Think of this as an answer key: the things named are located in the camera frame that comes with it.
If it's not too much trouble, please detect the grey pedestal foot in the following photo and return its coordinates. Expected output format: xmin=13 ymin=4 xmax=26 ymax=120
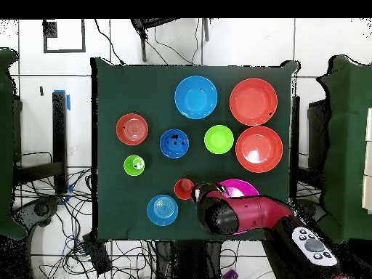
xmin=11 ymin=196 xmax=62 ymax=228
xmin=294 ymin=198 xmax=328 ymax=225

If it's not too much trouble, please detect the black power strip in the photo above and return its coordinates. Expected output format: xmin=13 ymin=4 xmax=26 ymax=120
xmin=82 ymin=232 xmax=113 ymax=275

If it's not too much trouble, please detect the small light blue bowl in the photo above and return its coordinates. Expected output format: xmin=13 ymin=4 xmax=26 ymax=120
xmin=146 ymin=194 xmax=179 ymax=227

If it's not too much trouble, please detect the large pink bowl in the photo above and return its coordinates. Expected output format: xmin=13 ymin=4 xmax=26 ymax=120
xmin=216 ymin=179 xmax=260 ymax=235

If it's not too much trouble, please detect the cable tangle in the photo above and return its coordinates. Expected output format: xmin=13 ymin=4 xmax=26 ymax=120
xmin=14 ymin=166 xmax=158 ymax=279

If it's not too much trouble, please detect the dark blue bowl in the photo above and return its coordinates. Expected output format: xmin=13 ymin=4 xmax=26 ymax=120
xmin=159 ymin=128 xmax=190 ymax=160

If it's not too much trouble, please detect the green bowl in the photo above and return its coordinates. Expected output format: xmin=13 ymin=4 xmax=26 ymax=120
xmin=203 ymin=124 xmax=235 ymax=155

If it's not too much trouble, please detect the dark green table cloth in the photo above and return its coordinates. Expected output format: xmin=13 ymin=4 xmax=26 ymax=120
xmin=90 ymin=57 xmax=300 ymax=243

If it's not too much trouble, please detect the large light blue bowl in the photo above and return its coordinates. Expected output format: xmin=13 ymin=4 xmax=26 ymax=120
xmin=174 ymin=75 xmax=218 ymax=121

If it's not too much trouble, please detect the black table frame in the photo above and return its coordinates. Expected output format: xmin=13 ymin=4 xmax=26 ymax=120
xmin=290 ymin=95 xmax=331 ymax=190
xmin=12 ymin=89 xmax=71 ymax=195

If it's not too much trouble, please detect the large orange bowl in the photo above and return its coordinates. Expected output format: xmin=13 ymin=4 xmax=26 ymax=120
xmin=229 ymin=78 xmax=278 ymax=126
xmin=235 ymin=125 xmax=283 ymax=174

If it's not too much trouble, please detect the green cup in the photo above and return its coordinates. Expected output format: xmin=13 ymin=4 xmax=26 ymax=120
xmin=123 ymin=155 xmax=146 ymax=177

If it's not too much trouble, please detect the green cloth on side table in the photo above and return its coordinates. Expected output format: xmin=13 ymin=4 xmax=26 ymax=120
xmin=0 ymin=47 xmax=28 ymax=240
xmin=315 ymin=54 xmax=372 ymax=246

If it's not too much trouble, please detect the small orange bowl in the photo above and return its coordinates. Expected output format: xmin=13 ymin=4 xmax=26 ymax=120
xmin=116 ymin=113 xmax=149 ymax=146

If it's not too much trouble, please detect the orange cup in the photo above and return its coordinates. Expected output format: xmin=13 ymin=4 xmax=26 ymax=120
xmin=174 ymin=177 xmax=195 ymax=201

